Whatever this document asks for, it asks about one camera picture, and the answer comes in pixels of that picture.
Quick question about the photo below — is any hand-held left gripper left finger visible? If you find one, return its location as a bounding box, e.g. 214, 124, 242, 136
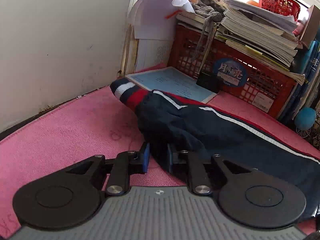
64, 141, 151, 197

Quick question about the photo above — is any navy and white jacket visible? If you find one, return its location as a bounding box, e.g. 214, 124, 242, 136
110, 78, 320, 224

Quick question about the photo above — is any grey cardboard tube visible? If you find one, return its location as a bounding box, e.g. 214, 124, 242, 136
299, 4, 320, 47

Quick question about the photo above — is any red plastic basket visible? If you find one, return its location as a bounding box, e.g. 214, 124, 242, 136
256, 0, 301, 22

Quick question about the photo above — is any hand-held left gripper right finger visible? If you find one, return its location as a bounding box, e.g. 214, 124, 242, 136
167, 144, 253, 195

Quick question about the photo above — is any row of thin blue books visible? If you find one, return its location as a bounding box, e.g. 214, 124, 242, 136
277, 40, 320, 123

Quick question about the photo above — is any red plastic crate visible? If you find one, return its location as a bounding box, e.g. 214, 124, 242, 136
168, 22, 298, 119

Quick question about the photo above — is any stack of paper workbooks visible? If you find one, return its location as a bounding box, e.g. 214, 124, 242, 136
176, 0, 306, 85

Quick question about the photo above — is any blue round plush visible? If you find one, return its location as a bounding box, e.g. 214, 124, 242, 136
294, 107, 317, 131

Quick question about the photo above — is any pink rabbit-print mat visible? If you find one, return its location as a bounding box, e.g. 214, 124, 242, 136
0, 64, 320, 240

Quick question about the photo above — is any miniature bicycle model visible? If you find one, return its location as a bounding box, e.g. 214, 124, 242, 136
296, 120, 320, 148

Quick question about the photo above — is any light blue booklet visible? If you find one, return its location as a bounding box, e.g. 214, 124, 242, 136
125, 66, 217, 104

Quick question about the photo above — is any grey knit cloth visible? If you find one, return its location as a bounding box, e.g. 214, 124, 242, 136
191, 0, 227, 64

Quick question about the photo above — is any small black box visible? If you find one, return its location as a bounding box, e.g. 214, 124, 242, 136
196, 70, 222, 93

